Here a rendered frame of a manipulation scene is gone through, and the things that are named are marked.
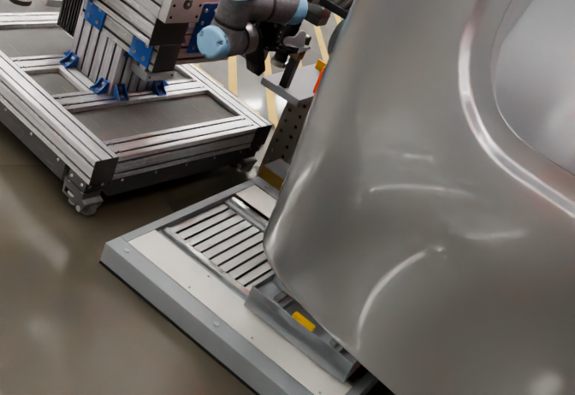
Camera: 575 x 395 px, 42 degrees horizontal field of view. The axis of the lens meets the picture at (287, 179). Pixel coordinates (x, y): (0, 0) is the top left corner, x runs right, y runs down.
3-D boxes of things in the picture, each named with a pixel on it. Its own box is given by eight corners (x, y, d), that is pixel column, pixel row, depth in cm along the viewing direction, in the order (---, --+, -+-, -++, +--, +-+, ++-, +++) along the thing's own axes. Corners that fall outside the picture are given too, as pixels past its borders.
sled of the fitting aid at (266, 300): (340, 386, 206) (355, 362, 201) (242, 307, 218) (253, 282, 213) (412, 314, 246) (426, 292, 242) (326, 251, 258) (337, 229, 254)
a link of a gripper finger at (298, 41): (322, 36, 189) (290, 29, 185) (312, 56, 192) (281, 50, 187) (317, 30, 192) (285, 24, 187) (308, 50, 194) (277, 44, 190)
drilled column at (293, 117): (276, 184, 301) (316, 94, 281) (257, 170, 304) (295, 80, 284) (290, 178, 309) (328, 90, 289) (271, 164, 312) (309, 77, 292)
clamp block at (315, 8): (317, 27, 188) (324, 8, 186) (288, 10, 191) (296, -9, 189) (326, 26, 192) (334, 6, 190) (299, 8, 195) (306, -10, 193)
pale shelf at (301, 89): (296, 107, 264) (299, 100, 262) (259, 83, 270) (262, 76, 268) (352, 89, 299) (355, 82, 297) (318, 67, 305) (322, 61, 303)
